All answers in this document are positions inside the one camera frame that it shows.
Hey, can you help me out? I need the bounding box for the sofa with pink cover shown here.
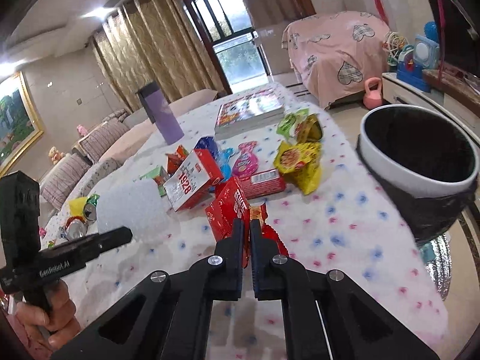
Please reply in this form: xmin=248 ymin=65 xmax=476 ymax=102
xmin=39 ymin=88 xmax=219 ymax=218

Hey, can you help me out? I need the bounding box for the red milk carton 1928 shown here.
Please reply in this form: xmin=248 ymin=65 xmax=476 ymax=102
xmin=163 ymin=149 xmax=224 ymax=211

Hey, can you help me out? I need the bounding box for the white TV cabinet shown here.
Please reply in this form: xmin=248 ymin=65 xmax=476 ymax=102
xmin=382 ymin=72 xmax=479 ymax=145

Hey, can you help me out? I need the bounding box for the yellow snack wrapper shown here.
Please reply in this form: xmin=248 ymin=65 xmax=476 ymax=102
xmin=273 ymin=113 xmax=323 ymax=195

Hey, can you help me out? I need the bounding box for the striped pink cushion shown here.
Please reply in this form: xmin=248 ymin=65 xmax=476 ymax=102
xmin=78 ymin=119 xmax=129 ymax=163

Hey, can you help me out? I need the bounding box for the crushed green can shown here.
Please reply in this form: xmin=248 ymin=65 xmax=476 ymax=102
xmin=83 ymin=193 xmax=99 ymax=222

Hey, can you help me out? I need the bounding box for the pink heart-print covered furniture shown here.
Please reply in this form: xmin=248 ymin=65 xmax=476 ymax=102
xmin=281 ymin=10 xmax=390 ymax=109

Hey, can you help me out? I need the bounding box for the orange-red snack bag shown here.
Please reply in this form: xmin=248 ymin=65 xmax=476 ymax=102
xmin=166 ymin=145 xmax=189 ymax=176

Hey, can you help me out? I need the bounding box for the black television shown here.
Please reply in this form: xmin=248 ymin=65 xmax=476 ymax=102
xmin=428 ymin=0 xmax=479 ymax=77

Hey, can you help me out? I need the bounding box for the crushed red can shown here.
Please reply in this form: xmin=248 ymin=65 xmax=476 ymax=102
xmin=60 ymin=216 xmax=88 ymax=241

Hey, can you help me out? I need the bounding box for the framed landscape painting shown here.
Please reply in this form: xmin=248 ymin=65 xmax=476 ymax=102
xmin=0 ymin=72 xmax=45 ymax=176

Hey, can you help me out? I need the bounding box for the person's left hand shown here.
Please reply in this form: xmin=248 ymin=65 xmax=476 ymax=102
xmin=15 ymin=280 xmax=81 ymax=355

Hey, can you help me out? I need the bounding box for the red snack wrapper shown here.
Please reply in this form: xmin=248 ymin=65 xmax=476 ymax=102
xmin=205 ymin=177 xmax=289 ymax=268

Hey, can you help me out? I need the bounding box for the blue snack wrapper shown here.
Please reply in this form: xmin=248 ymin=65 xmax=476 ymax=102
xmin=194 ymin=136 xmax=224 ymax=167

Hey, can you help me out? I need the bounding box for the green drink pouch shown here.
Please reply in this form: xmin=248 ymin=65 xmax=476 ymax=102
xmin=277 ymin=108 xmax=309 ymax=142

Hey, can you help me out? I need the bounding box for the white round trash bin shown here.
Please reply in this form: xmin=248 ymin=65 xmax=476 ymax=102
xmin=356 ymin=104 xmax=479 ymax=245

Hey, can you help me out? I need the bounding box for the green carton box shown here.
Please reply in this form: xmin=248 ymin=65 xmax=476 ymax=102
xmin=139 ymin=166 xmax=169 ymax=197

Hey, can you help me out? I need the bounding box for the white dotted tablecloth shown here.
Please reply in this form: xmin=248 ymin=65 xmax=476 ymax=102
xmin=66 ymin=84 xmax=448 ymax=346

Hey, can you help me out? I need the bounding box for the gold curtain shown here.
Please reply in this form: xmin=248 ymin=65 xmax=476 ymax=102
xmin=89 ymin=0 xmax=226 ymax=111

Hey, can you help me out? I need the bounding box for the blue bowling-pin candy pack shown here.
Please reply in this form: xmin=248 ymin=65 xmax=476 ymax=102
xmin=219 ymin=148 xmax=234 ymax=181

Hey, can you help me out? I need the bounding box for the blue toy set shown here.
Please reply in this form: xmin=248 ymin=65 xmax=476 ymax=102
xmin=382 ymin=21 xmax=440 ymax=93

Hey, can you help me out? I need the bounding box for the pink stick leaning on television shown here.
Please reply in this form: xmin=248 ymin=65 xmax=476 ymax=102
xmin=437 ymin=0 xmax=445 ymax=84

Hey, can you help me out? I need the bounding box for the pink bowling-pin candy pack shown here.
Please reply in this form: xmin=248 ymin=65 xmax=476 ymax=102
xmin=232 ymin=141 xmax=259 ymax=178

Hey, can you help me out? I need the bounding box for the purple thermos bottle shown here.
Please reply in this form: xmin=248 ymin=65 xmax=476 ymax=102
xmin=137 ymin=81 xmax=184 ymax=145

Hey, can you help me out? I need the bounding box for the pink kettlebell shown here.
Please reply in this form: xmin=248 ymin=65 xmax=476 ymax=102
xmin=363 ymin=77 xmax=383 ymax=110

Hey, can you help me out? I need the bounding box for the white foam block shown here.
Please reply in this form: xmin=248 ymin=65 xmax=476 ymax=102
xmin=96 ymin=179 xmax=168 ymax=242

